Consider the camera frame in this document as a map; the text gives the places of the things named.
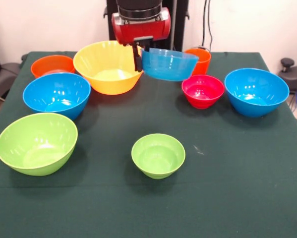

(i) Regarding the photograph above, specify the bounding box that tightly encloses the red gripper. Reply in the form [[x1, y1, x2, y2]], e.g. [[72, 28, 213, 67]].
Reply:
[[111, 7, 173, 72]]

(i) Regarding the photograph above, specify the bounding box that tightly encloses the small ribbed blue bowl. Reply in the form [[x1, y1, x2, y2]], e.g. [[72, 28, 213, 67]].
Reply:
[[140, 48, 200, 82]]

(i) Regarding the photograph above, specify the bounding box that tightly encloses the large yellow bowl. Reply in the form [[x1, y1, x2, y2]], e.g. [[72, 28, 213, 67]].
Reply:
[[72, 40, 145, 96]]

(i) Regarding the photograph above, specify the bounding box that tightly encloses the small green bowl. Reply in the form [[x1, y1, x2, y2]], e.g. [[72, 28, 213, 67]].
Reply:
[[131, 133, 186, 180]]

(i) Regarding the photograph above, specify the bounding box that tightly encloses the large blue bowl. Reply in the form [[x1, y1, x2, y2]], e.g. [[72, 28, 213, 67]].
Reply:
[[22, 72, 92, 121], [224, 68, 290, 118]]

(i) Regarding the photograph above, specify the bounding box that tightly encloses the orange cup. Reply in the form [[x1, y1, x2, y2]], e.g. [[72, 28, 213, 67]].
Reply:
[[184, 48, 212, 76]]

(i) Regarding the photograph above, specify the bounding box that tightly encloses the small pink bowl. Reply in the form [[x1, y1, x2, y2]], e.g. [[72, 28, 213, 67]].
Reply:
[[181, 74, 225, 110]]

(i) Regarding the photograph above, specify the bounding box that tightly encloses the orange bowl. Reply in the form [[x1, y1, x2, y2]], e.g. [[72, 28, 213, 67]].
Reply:
[[30, 55, 76, 79]]

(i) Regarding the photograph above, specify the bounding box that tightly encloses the large green bowl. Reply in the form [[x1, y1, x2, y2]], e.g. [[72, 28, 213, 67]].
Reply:
[[0, 112, 79, 177]]

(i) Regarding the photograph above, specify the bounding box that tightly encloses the grey base leg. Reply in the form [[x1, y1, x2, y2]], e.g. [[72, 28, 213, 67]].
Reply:
[[0, 63, 21, 94]]

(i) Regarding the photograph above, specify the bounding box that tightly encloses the dark green table cloth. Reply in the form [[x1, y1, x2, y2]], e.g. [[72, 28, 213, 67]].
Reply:
[[0, 51, 297, 238]]

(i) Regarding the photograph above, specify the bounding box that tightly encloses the black chair base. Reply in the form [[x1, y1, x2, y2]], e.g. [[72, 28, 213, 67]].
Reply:
[[278, 58, 297, 111]]

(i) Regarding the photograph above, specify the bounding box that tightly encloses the black hanging cable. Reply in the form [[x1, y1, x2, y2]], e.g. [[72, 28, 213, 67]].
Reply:
[[201, 0, 215, 52]]

